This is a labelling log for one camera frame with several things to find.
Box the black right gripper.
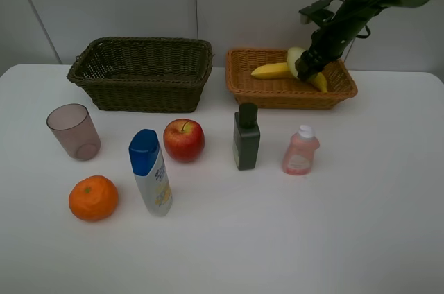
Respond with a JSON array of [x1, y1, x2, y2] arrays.
[[295, 12, 368, 81]]

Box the halved avocado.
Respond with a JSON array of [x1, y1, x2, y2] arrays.
[[287, 47, 305, 79]]

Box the yellow banana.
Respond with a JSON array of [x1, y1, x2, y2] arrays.
[[250, 62, 327, 93]]

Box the dark green bottle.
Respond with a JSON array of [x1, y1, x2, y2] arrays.
[[233, 103, 260, 171]]

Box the pink soap bottle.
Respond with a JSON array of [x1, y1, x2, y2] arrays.
[[282, 125, 320, 175]]

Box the red apple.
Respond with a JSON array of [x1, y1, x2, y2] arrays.
[[163, 119, 205, 163]]

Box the orange wicker basket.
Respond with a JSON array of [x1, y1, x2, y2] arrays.
[[225, 49, 358, 110]]

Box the dark brown wicker basket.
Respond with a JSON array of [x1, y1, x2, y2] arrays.
[[67, 37, 213, 113]]

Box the white blue shampoo bottle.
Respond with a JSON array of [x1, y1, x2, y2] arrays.
[[128, 129, 173, 216]]

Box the translucent pink plastic cup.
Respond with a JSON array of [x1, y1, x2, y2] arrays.
[[46, 103, 101, 161]]

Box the orange mandarin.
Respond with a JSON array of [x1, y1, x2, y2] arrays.
[[69, 175, 119, 222]]

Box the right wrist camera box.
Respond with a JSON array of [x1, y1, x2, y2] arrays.
[[299, 0, 334, 26]]

